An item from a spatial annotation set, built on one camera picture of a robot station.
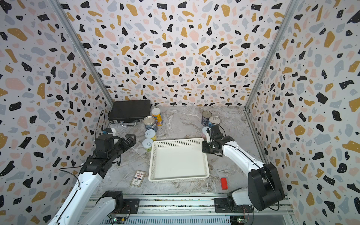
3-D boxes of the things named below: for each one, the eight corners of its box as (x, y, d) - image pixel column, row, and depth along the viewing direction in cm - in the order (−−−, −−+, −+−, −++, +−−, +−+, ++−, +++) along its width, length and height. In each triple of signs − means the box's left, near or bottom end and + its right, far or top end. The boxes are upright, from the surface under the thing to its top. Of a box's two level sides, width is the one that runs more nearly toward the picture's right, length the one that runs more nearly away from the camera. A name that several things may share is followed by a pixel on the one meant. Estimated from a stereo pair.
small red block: (222, 189, 82) (222, 188, 80) (220, 179, 86) (221, 177, 84) (227, 189, 82) (228, 188, 80) (225, 179, 86) (226, 177, 84)
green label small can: (143, 152, 97) (140, 147, 91) (145, 143, 101) (143, 138, 96) (152, 152, 97) (150, 147, 92) (154, 143, 101) (152, 138, 96)
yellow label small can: (145, 142, 102) (143, 137, 97) (147, 133, 106) (145, 129, 102) (155, 142, 102) (154, 137, 97) (157, 134, 106) (155, 129, 102)
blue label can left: (145, 133, 105) (141, 125, 98) (147, 124, 111) (144, 115, 103) (156, 133, 105) (154, 125, 98) (158, 124, 111) (156, 116, 103)
